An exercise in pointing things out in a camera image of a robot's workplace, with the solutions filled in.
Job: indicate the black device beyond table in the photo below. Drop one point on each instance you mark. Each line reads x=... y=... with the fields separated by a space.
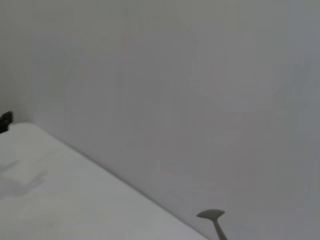
x=5 y=121

